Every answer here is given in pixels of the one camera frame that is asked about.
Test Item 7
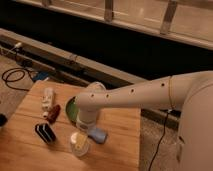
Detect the white ceramic cup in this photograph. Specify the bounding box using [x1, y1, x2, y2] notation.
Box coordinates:
[70, 132, 89, 157]

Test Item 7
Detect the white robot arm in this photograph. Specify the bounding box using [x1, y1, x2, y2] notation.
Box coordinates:
[75, 71, 213, 171]

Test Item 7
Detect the black white striped eraser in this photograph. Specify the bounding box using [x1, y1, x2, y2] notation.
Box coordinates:
[35, 123, 56, 143]

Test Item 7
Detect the blue sponge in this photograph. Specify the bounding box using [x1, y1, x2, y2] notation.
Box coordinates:
[88, 127, 107, 144]

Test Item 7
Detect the green bowl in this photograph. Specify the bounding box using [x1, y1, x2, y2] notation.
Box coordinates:
[65, 98, 79, 124]

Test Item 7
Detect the white tube bottle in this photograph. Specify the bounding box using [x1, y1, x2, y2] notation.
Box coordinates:
[42, 87, 55, 111]

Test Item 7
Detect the blue object on floor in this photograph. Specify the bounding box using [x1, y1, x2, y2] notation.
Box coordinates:
[32, 71, 49, 82]

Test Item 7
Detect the black object at left edge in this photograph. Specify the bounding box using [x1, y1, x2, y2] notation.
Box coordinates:
[0, 113, 8, 127]

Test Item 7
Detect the black coiled floor cable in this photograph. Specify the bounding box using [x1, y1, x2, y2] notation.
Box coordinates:
[1, 59, 35, 92]

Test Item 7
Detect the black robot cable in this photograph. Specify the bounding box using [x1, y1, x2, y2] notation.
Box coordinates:
[147, 109, 172, 171]

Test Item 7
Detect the grey metal floor rail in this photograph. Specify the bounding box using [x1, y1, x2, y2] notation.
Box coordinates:
[0, 29, 145, 87]

